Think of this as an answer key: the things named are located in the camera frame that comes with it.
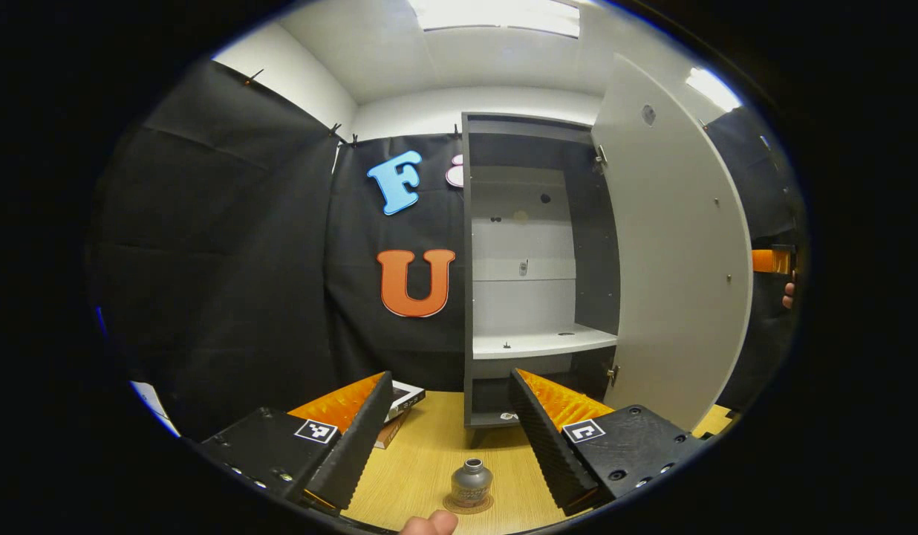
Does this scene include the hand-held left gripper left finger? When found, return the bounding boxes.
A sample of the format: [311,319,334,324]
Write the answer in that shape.
[199,371,395,512]

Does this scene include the brown book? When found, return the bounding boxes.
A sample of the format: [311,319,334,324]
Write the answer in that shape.
[373,411,411,450]

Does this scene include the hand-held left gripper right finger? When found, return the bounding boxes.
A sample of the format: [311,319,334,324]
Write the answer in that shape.
[508,366,708,516]

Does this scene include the black backdrop cloth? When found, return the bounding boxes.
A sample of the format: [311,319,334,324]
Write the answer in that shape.
[88,59,805,443]

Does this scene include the round brown coaster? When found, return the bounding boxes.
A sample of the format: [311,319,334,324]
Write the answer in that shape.
[443,492,495,515]

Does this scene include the dark grey cabinet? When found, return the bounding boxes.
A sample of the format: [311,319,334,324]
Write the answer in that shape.
[461,111,622,447]

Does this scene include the light grey cabinet door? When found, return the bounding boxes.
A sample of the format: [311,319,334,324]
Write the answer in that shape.
[591,52,754,433]

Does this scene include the grey bottle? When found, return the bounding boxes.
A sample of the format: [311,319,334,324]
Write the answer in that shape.
[450,458,494,509]

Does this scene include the ceiling light panel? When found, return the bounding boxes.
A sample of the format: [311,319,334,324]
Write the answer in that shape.
[408,0,581,38]
[686,67,742,112]

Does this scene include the white covered book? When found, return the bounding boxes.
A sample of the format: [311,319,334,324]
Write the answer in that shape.
[385,380,426,424]

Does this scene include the white cabinet shelf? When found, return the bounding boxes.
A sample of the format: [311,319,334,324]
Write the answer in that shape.
[472,325,618,360]

